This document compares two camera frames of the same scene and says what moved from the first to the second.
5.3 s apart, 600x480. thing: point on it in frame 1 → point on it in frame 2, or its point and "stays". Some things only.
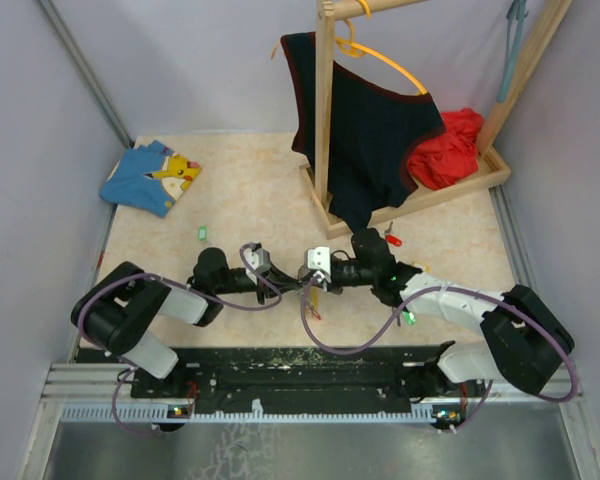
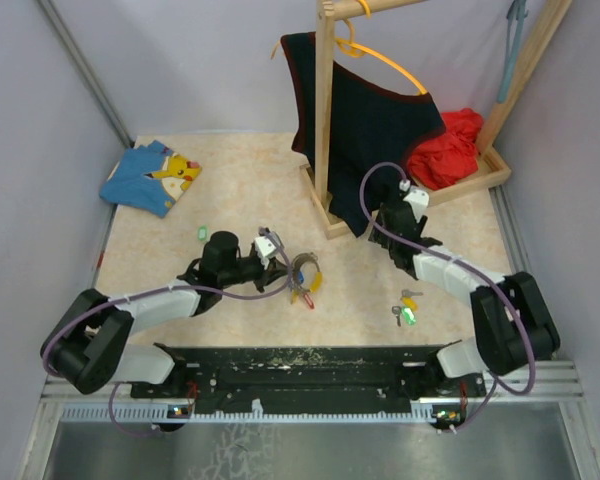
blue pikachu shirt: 150,176 stays
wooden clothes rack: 489,166 stays
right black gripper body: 345,274 → 379,237
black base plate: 313,375 stays
